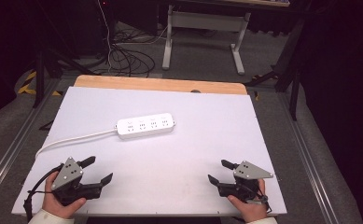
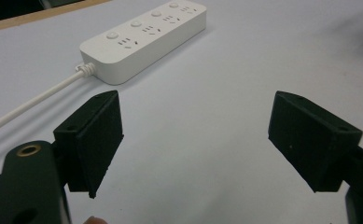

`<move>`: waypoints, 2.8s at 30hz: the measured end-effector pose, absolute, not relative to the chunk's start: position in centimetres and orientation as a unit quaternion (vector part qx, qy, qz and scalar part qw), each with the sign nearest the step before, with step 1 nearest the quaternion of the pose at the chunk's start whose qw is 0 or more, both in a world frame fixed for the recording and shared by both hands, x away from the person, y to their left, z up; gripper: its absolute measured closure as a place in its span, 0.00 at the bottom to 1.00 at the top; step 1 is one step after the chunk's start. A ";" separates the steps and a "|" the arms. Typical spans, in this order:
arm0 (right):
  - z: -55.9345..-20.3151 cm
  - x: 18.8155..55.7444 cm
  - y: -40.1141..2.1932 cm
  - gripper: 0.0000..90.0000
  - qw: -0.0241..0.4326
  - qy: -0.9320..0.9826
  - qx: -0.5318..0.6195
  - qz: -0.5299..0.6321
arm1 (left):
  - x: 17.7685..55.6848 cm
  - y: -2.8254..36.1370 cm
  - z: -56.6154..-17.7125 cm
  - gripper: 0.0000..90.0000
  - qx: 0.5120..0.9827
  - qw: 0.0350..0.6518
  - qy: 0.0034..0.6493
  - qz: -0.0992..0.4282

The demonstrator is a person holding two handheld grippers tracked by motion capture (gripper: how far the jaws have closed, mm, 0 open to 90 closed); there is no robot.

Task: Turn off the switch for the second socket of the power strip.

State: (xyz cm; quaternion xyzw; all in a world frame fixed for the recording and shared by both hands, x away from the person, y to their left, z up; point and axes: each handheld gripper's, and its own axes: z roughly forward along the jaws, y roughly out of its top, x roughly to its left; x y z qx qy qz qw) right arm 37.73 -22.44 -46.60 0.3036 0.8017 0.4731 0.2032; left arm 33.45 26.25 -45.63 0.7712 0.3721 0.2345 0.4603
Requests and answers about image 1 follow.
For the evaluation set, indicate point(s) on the yellow black floor tape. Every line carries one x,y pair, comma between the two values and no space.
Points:
26,88

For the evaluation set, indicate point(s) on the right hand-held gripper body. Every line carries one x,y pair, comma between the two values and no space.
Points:
250,171

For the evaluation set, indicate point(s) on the white metal desk frame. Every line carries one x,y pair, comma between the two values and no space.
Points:
205,20

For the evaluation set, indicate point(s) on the aluminium floor rail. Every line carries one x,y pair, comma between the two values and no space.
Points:
309,161
11,152

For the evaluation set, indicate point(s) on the black metal stand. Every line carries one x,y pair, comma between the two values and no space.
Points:
39,77
294,77

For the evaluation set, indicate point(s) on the person's left hand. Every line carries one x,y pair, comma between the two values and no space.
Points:
53,203

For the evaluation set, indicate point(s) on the person's right hand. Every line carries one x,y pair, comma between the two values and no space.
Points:
252,210

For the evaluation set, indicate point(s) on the white power strip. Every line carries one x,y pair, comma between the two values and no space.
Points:
146,125

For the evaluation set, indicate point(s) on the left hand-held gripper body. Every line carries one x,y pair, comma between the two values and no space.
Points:
67,174

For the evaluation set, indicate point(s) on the wooden desk top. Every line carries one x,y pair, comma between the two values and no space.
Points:
257,2

